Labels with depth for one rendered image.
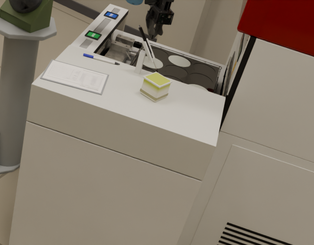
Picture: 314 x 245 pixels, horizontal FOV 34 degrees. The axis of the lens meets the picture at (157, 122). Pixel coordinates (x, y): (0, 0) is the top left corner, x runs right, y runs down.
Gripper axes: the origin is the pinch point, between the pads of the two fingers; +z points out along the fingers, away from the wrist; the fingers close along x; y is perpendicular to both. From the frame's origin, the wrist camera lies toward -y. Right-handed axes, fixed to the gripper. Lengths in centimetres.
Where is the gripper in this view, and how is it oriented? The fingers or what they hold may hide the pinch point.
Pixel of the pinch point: (151, 35)
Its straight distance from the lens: 215.6
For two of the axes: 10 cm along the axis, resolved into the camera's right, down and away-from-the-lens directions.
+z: -2.5, 8.0, 5.4
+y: 3.6, 6.0, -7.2
